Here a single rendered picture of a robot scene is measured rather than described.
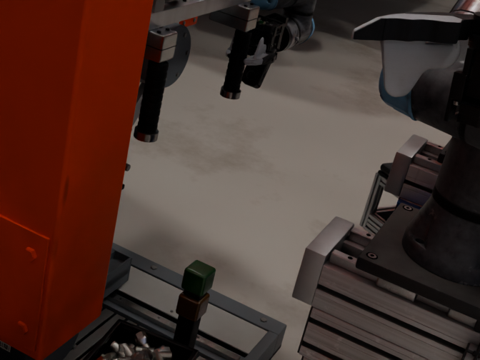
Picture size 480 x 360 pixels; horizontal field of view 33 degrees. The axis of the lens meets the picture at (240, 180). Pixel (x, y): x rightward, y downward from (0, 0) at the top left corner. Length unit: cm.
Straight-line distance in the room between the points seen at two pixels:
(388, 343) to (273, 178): 204
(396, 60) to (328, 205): 254
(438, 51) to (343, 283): 64
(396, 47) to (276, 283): 200
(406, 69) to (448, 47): 4
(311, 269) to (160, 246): 143
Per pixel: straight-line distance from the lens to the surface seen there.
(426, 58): 61
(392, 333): 122
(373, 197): 277
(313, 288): 123
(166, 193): 292
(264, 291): 251
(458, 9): 88
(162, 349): 128
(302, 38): 198
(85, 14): 103
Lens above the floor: 136
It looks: 26 degrees down
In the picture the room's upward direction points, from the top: 13 degrees clockwise
